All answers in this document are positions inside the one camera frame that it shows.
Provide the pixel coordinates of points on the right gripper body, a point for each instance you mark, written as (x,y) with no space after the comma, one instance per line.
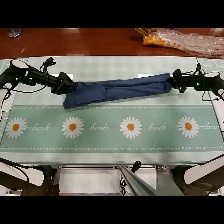
(179,80)

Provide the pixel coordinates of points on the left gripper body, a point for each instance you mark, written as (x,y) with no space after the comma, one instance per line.
(63,83)

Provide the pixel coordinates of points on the blue shirt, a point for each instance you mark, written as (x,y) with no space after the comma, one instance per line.
(116,90)

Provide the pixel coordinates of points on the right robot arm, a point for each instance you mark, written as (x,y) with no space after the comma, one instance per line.
(206,81)

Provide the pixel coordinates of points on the clear plastic bag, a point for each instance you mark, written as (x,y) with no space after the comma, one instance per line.
(196,41)

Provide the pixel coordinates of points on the orange packet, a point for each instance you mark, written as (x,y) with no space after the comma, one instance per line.
(154,40)

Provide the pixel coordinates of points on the silver round object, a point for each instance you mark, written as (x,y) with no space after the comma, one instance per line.
(14,32)

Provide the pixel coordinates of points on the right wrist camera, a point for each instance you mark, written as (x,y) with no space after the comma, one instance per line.
(198,69)

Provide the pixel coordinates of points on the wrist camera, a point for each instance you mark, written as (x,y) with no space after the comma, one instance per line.
(198,69)
(48,64)

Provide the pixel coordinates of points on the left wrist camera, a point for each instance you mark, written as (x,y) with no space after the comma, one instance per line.
(48,64)

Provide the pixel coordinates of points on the silver frame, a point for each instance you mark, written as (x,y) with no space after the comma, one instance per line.
(140,186)

